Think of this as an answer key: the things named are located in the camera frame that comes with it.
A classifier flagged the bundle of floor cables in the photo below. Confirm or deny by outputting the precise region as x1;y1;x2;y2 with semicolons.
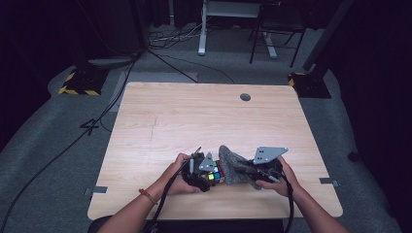
148;17;208;50

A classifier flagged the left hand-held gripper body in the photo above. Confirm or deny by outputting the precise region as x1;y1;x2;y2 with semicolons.
181;150;216;193

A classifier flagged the grey fluffy cloth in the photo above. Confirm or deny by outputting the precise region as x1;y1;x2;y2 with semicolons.
218;144;264;191

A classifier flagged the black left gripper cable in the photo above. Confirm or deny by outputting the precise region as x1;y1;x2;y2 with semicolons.
141;146;204;233

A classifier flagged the grey tape strip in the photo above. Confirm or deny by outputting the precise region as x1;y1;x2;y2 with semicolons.
319;177;341;188
83;185;109;197

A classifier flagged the red string bracelet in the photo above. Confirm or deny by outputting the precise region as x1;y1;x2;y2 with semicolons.
138;187;159;206

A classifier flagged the black metal chair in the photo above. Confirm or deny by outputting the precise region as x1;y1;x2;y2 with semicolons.
249;0;308;69

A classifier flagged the grey slanted stand pole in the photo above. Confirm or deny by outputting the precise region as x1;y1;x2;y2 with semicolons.
302;0;355;72

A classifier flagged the multicoloured puzzle cube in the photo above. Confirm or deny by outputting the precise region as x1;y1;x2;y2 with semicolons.
207;159;226;184

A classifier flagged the white desk frame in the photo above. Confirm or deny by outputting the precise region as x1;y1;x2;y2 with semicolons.
197;0;279;59

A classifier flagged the small black floor object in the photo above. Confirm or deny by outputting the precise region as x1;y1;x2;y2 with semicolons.
347;149;361;163

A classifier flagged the black yellow striped stand base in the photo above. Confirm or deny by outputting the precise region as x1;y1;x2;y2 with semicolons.
57;66;110;97
288;71;332;99

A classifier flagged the thick black floor cable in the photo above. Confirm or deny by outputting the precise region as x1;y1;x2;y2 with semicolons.
0;52;141;231

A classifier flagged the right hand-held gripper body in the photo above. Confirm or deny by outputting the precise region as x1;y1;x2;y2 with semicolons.
247;146;290;184

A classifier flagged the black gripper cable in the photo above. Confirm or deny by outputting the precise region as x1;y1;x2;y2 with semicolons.
279;173;295;233
141;146;204;233

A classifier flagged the person's right hand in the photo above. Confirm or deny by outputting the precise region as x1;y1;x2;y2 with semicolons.
256;155;304;198

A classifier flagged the person's left hand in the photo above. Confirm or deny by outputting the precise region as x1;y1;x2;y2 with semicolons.
151;152;202;199

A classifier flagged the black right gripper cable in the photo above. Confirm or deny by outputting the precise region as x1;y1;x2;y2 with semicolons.
279;173;295;233

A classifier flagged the thin black floor cable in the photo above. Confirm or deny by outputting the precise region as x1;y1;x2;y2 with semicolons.
147;48;236;85

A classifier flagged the person's black clothing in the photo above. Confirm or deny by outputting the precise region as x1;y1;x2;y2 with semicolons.
86;216;287;233

